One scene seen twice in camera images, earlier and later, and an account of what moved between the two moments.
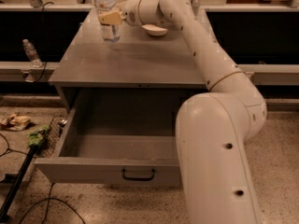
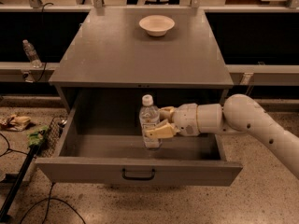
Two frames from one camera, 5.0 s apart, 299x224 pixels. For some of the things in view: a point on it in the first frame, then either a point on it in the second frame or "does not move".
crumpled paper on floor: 15,122 does not move
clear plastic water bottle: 105,1 → 149,116
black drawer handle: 124,177 does not move
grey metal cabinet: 137,61 does not move
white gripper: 131,11 → 185,119
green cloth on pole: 35,138 does not move
